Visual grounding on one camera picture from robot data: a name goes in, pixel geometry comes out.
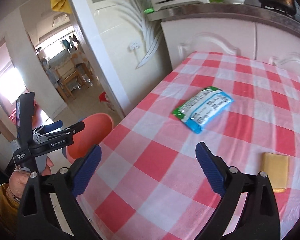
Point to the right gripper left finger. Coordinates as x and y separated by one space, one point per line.
36 216

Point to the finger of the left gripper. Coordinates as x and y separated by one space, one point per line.
49 128
71 130

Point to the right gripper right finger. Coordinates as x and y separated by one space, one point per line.
259 218

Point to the pink plastic trash bucket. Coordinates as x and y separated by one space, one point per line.
97 127

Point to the white kitchen cabinet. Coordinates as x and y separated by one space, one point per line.
255 41

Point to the person left hand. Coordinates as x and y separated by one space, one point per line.
17 183

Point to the tan folded paper packet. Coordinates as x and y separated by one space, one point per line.
276 166

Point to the wooden chair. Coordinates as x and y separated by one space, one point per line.
72 73

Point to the red white checkered tablecloth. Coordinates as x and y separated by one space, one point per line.
149 184

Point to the frosted glass sliding door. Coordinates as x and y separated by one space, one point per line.
128 52

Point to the green blue wipes packet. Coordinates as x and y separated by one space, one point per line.
199 110

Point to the green clip on counter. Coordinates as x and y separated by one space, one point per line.
148 11

